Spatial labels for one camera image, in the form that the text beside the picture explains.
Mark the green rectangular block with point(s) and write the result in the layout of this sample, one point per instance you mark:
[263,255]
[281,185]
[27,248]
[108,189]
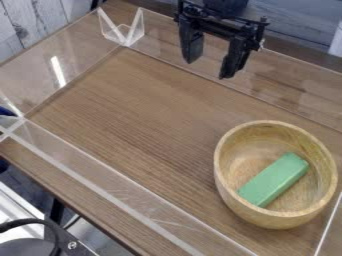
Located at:
[271,183]

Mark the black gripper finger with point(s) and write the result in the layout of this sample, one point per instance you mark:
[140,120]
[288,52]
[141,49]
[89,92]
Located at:
[236,58]
[192,41]

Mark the brown wooden bowl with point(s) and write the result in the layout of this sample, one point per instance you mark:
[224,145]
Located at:
[247,150]

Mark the black metal mount plate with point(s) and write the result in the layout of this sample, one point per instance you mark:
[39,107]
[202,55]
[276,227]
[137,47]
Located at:
[70,245]

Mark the clear acrylic front wall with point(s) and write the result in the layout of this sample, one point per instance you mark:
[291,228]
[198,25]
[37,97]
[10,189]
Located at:
[138,217]

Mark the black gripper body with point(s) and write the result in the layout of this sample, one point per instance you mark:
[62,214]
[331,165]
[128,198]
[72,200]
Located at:
[225,18]

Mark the blue object at left edge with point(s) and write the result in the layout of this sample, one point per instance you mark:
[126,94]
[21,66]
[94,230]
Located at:
[6,112]

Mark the clear acrylic corner bracket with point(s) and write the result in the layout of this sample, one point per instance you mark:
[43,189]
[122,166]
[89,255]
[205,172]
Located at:
[124,34]

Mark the black table leg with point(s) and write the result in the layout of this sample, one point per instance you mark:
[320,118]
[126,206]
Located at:
[57,211]

